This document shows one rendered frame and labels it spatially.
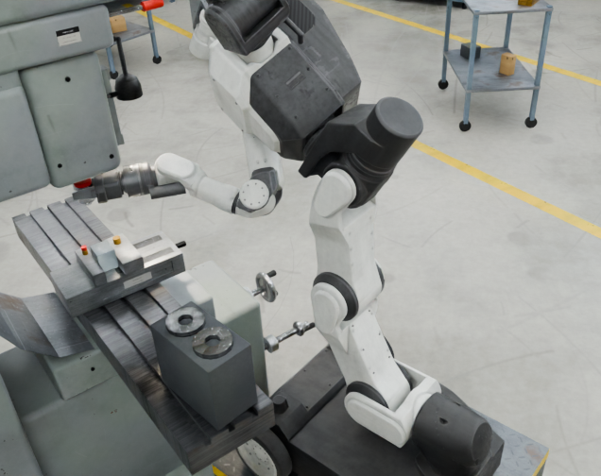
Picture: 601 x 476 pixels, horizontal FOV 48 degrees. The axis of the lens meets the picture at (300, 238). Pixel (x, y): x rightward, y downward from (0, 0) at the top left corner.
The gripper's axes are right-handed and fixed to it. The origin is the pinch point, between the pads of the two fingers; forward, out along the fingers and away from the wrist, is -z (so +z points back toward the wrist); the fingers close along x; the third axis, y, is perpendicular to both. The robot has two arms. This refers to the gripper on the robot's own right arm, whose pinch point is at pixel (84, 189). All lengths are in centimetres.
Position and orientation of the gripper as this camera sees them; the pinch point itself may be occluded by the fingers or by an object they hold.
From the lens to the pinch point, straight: 191.8
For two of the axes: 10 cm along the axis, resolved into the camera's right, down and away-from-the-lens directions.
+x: 2.6, 5.4, -8.0
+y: 0.6, 8.2, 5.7
